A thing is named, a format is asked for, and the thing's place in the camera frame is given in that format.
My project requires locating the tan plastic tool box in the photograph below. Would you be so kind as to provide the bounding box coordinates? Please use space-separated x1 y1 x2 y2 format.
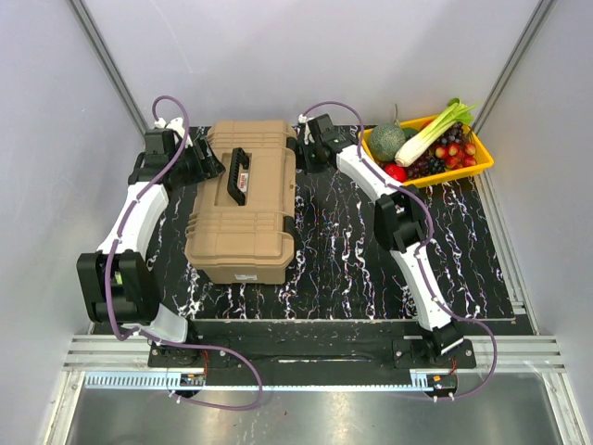
184 121 297 285

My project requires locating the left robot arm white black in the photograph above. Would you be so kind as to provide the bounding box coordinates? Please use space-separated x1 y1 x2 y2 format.
76 117 225 366

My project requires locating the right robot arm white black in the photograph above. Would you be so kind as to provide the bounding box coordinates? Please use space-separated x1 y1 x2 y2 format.
296 114 463 367

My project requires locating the green melon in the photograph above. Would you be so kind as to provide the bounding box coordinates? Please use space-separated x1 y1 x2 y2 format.
368 123 406 162

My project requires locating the red apple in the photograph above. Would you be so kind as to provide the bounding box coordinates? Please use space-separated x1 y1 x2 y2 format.
383 163 408 183

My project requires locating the avocado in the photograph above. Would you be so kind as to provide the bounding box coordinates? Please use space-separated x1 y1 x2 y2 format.
403 128 418 140

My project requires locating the dark grape bunch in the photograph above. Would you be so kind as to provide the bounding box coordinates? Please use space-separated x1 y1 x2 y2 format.
404 122 468 181

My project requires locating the black marble pattern mat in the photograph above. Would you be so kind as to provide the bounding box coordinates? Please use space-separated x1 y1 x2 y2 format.
146 170 514 320

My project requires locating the red yellow cherry cluster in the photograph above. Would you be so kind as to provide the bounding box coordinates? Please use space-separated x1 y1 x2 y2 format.
434 142 477 171

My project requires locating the leek with green leaves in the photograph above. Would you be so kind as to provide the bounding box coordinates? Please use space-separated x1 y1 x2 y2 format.
394 98 477 167

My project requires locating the yellow plastic tray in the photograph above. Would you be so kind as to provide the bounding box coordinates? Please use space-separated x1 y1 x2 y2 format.
362 124 494 188

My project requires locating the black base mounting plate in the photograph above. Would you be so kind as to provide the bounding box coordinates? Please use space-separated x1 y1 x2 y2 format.
147 320 476 388

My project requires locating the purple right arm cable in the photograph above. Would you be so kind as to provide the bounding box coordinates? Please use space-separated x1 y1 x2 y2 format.
300 99 498 402

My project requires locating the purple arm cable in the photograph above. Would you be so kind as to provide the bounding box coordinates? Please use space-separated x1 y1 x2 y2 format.
104 95 264 411
300 99 498 402

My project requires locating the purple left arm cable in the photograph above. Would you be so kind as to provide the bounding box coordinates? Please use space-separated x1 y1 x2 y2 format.
104 95 264 411

